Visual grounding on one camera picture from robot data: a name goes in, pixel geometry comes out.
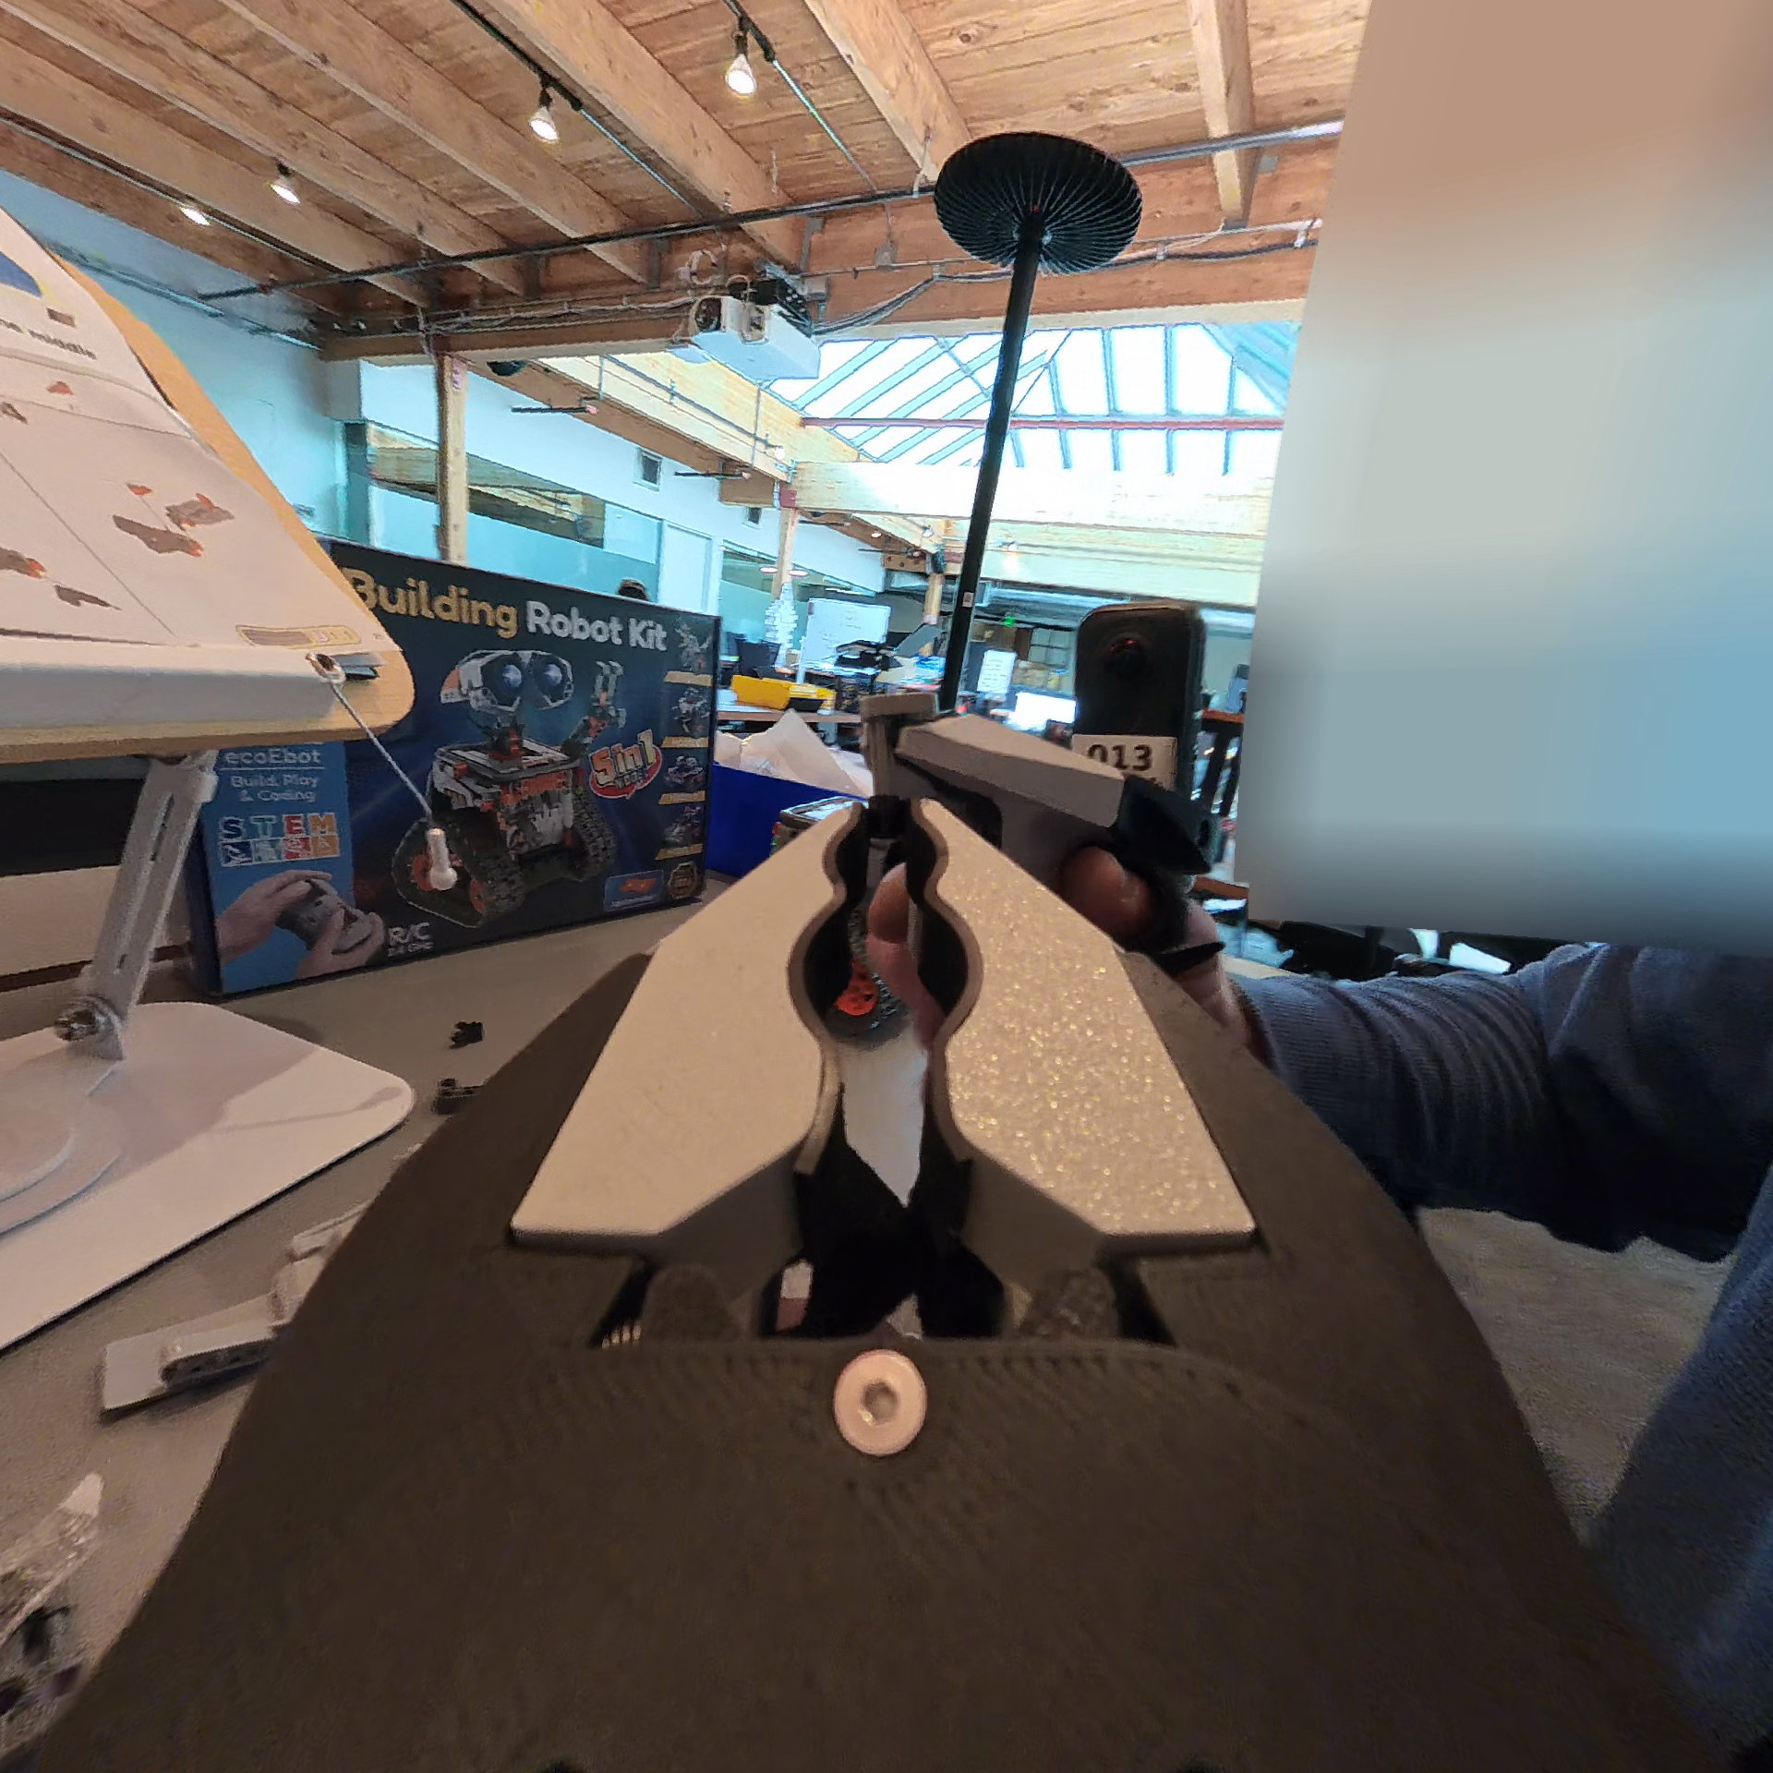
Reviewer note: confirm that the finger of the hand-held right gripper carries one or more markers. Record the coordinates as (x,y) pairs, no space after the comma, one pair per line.
(894,720)
(1026,782)

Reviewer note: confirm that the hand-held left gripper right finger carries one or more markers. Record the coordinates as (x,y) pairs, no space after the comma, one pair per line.
(1096,1095)

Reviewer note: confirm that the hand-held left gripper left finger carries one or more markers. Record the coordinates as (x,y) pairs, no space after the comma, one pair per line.
(679,1081)

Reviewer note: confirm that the person's right hand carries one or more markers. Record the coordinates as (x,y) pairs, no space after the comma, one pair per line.
(1108,893)

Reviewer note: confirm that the white crumpled paper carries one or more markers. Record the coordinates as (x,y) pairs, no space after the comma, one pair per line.
(797,754)

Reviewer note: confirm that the yellow container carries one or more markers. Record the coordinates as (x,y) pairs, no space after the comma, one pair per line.
(777,692)

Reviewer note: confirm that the blue storage bin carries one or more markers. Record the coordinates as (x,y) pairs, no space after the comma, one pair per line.
(749,818)

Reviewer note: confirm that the toy tracked robot vehicle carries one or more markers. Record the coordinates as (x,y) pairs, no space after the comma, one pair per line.
(867,999)

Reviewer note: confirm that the dark grey brick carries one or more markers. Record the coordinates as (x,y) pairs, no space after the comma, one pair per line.
(454,1095)

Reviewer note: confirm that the blue robot kit box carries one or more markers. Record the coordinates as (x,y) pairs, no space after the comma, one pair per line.
(555,692)

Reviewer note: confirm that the white flat plastic piece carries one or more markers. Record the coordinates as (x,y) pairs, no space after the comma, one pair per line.
(326,1252)
(180,1364)

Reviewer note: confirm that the ceiling projector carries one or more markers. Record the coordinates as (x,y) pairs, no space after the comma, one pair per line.
(749,333)

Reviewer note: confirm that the wooden book stand white base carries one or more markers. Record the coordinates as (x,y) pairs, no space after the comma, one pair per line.
(208,1095)

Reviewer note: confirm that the black pole with disc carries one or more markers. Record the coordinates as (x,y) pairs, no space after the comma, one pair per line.
(1040,201)

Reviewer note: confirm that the instruction booklet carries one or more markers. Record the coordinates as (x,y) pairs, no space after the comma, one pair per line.
(111,554)

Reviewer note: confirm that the clear plastic parts bag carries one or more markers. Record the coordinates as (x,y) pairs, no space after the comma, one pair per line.
(43,1593)

